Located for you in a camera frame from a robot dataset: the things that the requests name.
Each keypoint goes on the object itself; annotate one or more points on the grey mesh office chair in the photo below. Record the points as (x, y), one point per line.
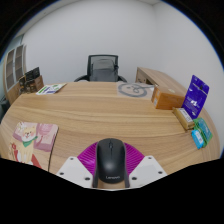
(101, 69)

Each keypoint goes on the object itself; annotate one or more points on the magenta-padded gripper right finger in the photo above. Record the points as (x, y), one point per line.
(143, 168)

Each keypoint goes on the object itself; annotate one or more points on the dark brown narrow box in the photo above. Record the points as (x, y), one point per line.
(22, 85)

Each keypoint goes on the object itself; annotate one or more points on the grey circle print sheet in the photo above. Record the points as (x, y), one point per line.
(135, 90)

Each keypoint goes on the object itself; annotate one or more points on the flat black box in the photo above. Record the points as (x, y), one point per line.
(32, 73)

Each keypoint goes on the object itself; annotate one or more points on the blue small box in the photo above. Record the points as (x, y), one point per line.
(198, 139)

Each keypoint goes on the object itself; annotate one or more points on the green small box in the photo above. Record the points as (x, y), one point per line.
(204, 130)

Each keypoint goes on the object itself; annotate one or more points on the cartoon dog print mouse pad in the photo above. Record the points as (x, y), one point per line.
(31, 141)

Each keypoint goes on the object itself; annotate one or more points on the white green printed leaflet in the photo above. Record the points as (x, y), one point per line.
(50, 89)

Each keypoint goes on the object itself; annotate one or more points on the purple standing package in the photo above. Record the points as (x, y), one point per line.
(196, 96)

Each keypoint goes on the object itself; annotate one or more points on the wooden shelf unit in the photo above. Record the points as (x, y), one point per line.
(13, 70)

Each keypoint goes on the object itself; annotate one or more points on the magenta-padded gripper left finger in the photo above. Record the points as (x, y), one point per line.
(77, 170)

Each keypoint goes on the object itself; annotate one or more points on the tan small box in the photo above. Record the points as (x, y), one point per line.
(183, 118)

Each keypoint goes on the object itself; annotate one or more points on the brown cardboard box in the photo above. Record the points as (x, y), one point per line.
(166, 99)

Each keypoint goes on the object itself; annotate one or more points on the brown and black carton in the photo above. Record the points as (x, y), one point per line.
(36, 84)

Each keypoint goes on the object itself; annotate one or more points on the black computer mouse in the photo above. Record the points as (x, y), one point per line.
(110, 163)

